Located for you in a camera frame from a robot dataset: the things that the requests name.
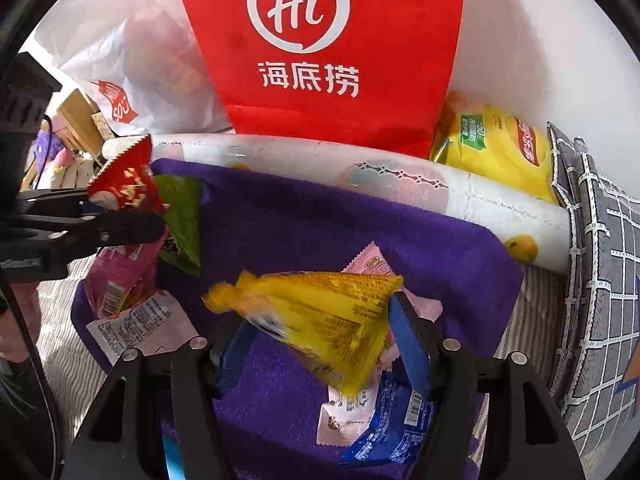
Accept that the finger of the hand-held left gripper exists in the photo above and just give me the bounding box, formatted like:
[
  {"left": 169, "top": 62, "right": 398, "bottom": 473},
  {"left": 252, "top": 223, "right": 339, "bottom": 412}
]
[
  {"left": 10, "top": 212, "right": 168, "bottom": 261},
  {"left": 17, "top": 187, "right": 101, "bottom": 216}
]

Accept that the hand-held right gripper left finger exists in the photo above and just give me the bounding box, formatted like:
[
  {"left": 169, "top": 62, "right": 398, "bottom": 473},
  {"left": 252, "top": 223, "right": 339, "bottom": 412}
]
[{"left": 60, "top": 320, "right": 261, "bottom": 480}]

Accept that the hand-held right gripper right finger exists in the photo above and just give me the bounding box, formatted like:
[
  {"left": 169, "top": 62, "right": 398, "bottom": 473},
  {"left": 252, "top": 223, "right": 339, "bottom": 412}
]
[{"left": 387, "top": 290, "right": 586, "bottom": 480}]

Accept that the red snack packet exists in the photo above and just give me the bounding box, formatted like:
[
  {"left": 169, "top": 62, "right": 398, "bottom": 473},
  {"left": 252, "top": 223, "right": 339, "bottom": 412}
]
[{"left": 86, "top": 135, "right": 166, "bottom": 213}]

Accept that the green snack packet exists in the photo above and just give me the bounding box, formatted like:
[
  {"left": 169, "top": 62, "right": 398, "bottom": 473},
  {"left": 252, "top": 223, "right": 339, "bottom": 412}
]
[{"left": 155, "top": 175, "right": 203, "bottom": 278}]

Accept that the yellow snack packet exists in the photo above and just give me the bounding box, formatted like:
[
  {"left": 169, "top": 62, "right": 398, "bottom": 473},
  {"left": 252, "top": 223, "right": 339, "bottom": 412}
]
[{"left": 202, "top": 269, "right": 405, "bottom": 396}]

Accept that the pale pink snack packet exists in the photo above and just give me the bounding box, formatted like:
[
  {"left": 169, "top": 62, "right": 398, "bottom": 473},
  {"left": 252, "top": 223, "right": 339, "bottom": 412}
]
[
  {"left": 317, "top": 350, "right": 401, "bottom": 447},
  {"left": 402, "top": 287, "right": 443, "bottom": 322},
  {"left": 342, "top": 241, "right": 396, "bottom": 277}
]

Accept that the person's left hand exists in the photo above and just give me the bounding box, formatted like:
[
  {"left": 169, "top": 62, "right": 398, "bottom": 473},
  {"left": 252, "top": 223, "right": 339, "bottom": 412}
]
[{"left": 0, "top": 282, "right": 43, "bottom": 361}]

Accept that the purple plush toy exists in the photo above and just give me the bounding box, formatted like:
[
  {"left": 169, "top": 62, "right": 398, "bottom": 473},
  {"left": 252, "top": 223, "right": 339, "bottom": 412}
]
[{"left": 35, "top": 125, "right": 76, "bottom": 168}]

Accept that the bright pink snack packet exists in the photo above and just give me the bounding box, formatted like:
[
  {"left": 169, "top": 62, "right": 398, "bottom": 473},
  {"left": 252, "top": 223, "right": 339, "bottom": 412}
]
[{"left": 84, "top": 237, "right": 168, "bottom": 318}]

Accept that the cardboard box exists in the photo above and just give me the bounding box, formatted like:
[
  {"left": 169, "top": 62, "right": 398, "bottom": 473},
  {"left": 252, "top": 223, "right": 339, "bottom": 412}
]
[{"left": 56, "top": 88, "right": 121, "bottom": 158}]

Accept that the blue snack packet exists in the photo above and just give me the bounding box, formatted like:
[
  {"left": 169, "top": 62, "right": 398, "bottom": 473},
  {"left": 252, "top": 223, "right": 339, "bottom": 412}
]
[{"left": 337, "top": 370, "right": 436, "bottom": 467}]

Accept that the white labelled snack packet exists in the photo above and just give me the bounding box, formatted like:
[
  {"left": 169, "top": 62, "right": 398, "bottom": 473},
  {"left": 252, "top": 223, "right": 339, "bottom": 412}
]
[{"left": 86, "top": 292, "right": 201, "bottom": 361}]

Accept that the light blue box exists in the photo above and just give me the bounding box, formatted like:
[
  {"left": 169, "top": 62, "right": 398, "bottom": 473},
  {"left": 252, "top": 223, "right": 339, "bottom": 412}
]
[{"left": 162, "top": 435, "right": 187, "bottom": 480}]

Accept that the striped cloth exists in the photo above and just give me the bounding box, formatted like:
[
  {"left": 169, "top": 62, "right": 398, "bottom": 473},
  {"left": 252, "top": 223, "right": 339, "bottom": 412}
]
[{"left": 35, "top": 257, "right": 573, "bottom": 461}]

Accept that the purple towel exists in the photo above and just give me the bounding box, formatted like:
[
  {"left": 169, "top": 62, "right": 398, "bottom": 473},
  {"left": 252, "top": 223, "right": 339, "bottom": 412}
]
[{"left": 70, "top": 159, "right": 525, "bottom": 480}]

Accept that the rolled printed plastic tablecloth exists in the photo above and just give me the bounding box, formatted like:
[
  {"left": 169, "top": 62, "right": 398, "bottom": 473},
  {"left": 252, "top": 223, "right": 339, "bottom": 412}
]
[{"left": 102, "top": 132, "right": 573, "bottom": 273}]

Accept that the white plastic bag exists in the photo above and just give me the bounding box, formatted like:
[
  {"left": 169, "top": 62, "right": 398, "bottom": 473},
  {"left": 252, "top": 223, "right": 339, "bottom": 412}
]
[{"left": 32, "top": 0, "right": 236, "bottom": 138}]

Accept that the yellow chips bag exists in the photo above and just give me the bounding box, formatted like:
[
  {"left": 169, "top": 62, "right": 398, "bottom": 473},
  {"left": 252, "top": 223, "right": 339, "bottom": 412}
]
[{"left": 430, "top": 92, "right": 561, "bottom": 206}]

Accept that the grey checked cloth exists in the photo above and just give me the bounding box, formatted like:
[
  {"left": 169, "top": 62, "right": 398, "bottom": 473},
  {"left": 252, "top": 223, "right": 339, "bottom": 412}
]
[{"left": 545, "top": 121, "right": 640, "bottom": 456}]

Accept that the red paper bag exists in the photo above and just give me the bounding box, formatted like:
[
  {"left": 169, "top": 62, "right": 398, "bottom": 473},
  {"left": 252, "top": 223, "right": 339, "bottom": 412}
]
[{"left": 169, "top": 0, "right": 466, "bottom": 161}]

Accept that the black cable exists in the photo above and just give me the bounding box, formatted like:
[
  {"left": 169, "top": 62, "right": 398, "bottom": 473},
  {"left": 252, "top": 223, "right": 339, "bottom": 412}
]
[{"left": 0, "top": 265, "right": 63, "bottom": 461}]

